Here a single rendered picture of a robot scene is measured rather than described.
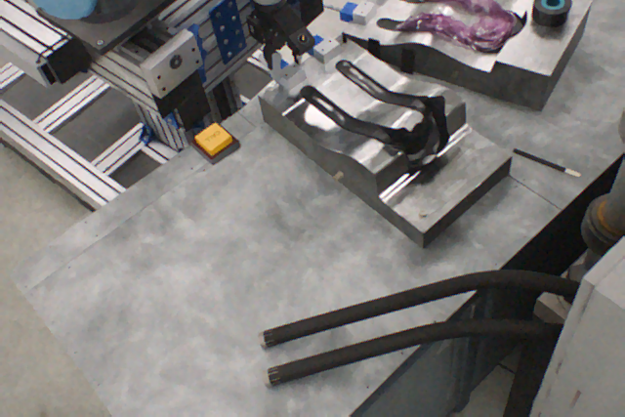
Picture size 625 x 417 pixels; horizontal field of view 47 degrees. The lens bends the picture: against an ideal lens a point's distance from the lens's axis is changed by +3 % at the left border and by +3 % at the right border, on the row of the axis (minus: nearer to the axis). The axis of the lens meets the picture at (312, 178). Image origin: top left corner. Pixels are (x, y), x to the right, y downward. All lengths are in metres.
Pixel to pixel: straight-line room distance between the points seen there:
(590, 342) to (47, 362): 1.94
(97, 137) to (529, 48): 1.55
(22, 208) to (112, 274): 1.33
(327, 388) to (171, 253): 0.43
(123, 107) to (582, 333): 2.15
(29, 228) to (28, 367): 0.53
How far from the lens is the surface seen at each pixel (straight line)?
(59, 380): 2.38
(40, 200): 2.78
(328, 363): 1.26
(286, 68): 1.58
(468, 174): 1.45
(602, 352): 0.70
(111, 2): 1.61
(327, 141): 1.47
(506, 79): 1.62
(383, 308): 1.26
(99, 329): 1.45
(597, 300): 0.64
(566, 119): 1.64
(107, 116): 2.64
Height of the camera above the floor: 2.01
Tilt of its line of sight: 53 degrees down
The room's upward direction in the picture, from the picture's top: 10 degrees counter-clockwise
